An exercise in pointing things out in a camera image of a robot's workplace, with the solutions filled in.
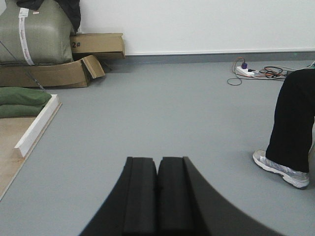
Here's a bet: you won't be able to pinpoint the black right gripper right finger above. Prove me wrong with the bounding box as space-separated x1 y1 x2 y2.
157 157 280 236

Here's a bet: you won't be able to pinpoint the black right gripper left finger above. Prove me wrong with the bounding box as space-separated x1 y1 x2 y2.
80 157 157 236

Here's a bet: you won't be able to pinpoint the silver white right sneaker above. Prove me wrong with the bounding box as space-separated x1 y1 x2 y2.
252 150 310 189

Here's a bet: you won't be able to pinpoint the person right leg black trousers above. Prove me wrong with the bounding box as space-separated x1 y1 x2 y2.
266 69 315 173

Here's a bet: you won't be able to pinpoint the plywood platform left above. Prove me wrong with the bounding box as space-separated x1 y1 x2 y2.
0 103 63 200

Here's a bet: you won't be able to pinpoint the open flattened cardboard box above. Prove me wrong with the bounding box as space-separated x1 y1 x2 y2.
0 56 105 88

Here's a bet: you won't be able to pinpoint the white power strip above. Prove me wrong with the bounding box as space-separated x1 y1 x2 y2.
235 66 259 77

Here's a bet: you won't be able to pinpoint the lower green sandbag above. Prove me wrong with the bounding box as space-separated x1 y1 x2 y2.
0 105 44 118

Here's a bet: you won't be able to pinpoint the cardboard box marked 2# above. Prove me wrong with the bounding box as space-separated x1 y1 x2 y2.
70 33 126 60

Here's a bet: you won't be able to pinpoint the green sandbag on platform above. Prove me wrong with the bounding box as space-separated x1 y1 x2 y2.
0 87 52 106

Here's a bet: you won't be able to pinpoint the large olive woven sack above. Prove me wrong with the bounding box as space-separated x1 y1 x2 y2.
0 0 74 65

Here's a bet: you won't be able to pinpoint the black jacket on sack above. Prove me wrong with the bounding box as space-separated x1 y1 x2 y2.
16 0 81 33

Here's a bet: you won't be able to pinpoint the steel guy wire with turnbuckle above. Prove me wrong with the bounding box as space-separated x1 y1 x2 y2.
0 41 47 93

